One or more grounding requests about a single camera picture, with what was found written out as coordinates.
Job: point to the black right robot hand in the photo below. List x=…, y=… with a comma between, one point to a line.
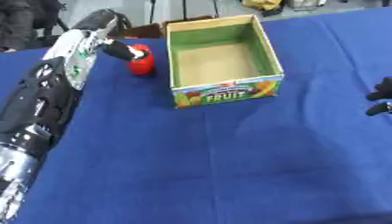
x=384, y=89

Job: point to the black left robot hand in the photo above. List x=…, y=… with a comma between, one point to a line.
x=120, y=49

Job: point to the red toy pepper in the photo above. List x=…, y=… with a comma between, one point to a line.
x=142, y=65

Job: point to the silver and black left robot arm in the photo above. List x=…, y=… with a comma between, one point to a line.
x=51, y=87

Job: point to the cardboard box with green inside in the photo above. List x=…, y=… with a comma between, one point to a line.
x=224, y=62

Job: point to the brown wooden chair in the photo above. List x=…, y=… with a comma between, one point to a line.
x=145, y=30

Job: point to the person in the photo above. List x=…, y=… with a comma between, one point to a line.
x=20, y=20

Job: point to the yellow bag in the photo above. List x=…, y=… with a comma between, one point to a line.
x=263, y=4

